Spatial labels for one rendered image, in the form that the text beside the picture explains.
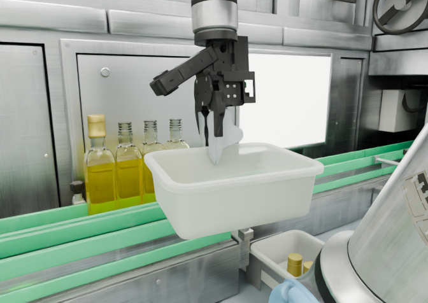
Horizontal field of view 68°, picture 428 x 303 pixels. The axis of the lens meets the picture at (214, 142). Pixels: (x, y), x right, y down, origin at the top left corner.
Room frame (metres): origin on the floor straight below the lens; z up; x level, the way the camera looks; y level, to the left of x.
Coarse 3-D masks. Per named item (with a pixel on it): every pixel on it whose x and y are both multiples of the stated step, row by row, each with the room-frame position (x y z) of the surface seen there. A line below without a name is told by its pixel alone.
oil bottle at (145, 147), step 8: (144, 144) 0.69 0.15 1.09; (152, 144) 0.69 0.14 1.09; (160, 144) 0.70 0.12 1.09; (144, 152) 0.67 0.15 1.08; (144, 168) 0.67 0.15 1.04; (144, 176) 0.67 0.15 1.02; (152, 176) 0.67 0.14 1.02; (144, 184) 0.67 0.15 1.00; (152, 184) 0.67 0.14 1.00; (144, 192) 0.67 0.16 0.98; (152, 192) 0.67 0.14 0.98; (152, 200) 0.67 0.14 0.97
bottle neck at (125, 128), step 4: (120, 124) 0.66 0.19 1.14; (124, 124) 0.66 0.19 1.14; (128, 124) 0.66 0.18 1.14; (120, 128) 0.66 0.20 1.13; (124, 128) 0.66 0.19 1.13; (128, 128) 0.66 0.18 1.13; (120, 132) 0.66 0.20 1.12; (124, 132) 0.66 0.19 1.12; (128, 132) 0.66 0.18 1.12; (120, 136) 0.66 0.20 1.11; (124, 136) 0.66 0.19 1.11; (128, 136) 0.66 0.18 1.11; (120, 140) 0.66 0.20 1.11; (124, 140) 0.66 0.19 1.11; (128, 140) 0.66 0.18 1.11; (120, 144) 0.66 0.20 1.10; (124, 144) 0.66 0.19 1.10; (128, 144) 0.66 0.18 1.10
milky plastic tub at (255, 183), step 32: (160, 160) 0.48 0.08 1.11; (192, 160) 0.50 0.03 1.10; (224, 160) 0.52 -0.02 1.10; (256, 160) 0.55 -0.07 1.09; (288, 160) 0.48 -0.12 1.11; (160, 192) 0.42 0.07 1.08; (192, 192) 0.33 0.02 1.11; (224, 192) 0.36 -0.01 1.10; (256, 192) 0.38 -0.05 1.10; (288, 192) 0.40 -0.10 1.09; (192, 224) 0.35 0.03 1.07; (224, 224) 0.36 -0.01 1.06; (256, 224) 0.38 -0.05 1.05
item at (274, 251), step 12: (264, 240) 0.72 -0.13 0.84; (276, 240) 0.74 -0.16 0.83; (288, 240) 0.76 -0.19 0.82; (300, 240) 0.76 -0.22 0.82; (312, 240) 0.73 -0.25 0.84; (252, 252) 0.68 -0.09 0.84; (264, 252) 0.71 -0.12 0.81; (276, 252) 0.73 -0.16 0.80; (288, 252) 0.75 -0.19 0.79; (300, 252) 0.76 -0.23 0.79; (312, 252) 0.73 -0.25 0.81; (276, 264) 0.62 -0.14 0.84; (288, 276) 0.58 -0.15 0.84
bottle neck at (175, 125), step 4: (172, 120) 0.72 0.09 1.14; (176, 120) 0.72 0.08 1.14; (180, 120) 0.72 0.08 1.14; (172, 124) 0.72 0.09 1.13; (176, 124) 0.72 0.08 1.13; (180, 124) 0.72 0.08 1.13; (172, 128) 0.72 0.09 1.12; (176, 128) 0.72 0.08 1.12; (180, 128) 0.72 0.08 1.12; (172, 132) 0.72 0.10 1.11; (176, 132) 0.72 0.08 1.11; (180, 132) 0.72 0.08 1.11; (172, 136) 0.72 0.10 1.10; (176, 136) 0.72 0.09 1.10; (180, 136) 0.72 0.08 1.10; (172, 140) 0.72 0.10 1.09; (176, 140) 0.72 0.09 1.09
